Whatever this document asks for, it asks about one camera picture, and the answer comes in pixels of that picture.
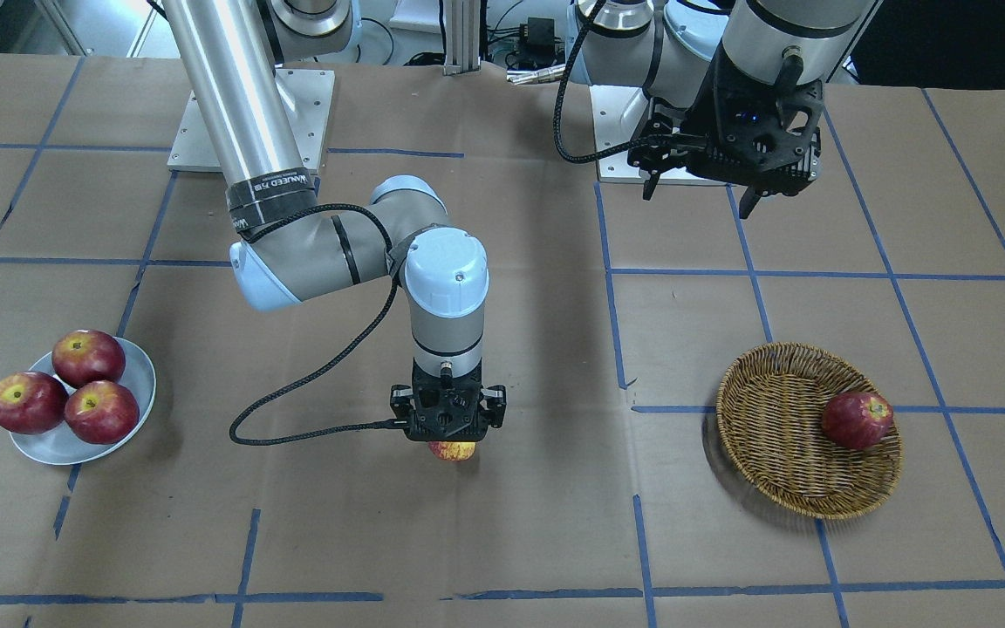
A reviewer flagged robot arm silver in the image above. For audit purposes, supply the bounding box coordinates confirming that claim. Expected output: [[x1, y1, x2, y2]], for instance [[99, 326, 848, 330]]
[[162, 1, 507, 442], [553, 1, 880, 219]]

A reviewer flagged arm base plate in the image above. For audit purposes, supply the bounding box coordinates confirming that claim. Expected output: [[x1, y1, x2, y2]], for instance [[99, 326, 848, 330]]
[[588, 80, 704, 186], [167, 68, 336, 183]]

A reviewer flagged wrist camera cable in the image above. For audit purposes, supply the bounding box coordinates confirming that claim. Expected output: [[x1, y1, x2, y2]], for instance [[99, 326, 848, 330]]
[[229, 203, 407, 447], [552, 0, 695, 165]]

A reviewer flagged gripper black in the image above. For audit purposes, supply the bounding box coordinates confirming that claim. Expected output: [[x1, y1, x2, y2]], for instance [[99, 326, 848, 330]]
[[627, 97, 769, 220]]

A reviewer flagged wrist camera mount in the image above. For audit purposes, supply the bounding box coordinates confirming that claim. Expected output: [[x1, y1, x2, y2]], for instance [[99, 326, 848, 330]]
[[402, 365, 489, 442], [685, 46, 824, 196]]

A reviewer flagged black power adapter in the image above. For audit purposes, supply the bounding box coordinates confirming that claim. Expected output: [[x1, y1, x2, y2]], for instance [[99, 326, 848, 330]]
[[519, 17, 556, 57]]

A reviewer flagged dark red basket apple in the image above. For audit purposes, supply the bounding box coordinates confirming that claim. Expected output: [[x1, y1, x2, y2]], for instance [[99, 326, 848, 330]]
[[821, 391, 896, 450]]

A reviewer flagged red apple plate far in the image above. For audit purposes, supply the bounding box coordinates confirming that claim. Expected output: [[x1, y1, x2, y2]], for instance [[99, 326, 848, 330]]
[[51, 329, 126, 389]]

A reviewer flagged red yellow apple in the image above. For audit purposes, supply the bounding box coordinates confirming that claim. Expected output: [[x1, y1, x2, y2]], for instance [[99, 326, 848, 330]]
[[427, 441, 477, 462]]

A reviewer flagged red apple plate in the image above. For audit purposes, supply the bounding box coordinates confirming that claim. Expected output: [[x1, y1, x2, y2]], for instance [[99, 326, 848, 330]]
[[51, 329, 126, 389], [0, 371, 69, 434], [64, 380, 140, 445]]

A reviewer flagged red apple plate near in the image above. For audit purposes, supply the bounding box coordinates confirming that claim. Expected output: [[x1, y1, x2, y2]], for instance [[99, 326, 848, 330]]
[[64, 380, 140, 445]]

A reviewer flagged aluminium frame post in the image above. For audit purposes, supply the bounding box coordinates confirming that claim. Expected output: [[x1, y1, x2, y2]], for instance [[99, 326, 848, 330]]
[[440, 1, 486, 77]]

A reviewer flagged wicker basket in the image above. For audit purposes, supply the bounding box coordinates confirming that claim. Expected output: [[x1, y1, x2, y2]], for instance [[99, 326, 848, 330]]
[[715, 342, 905, 521]]

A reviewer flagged light blue plate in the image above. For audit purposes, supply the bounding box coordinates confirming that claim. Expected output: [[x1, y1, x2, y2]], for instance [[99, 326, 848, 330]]
[[10, 337, 157, 466]]

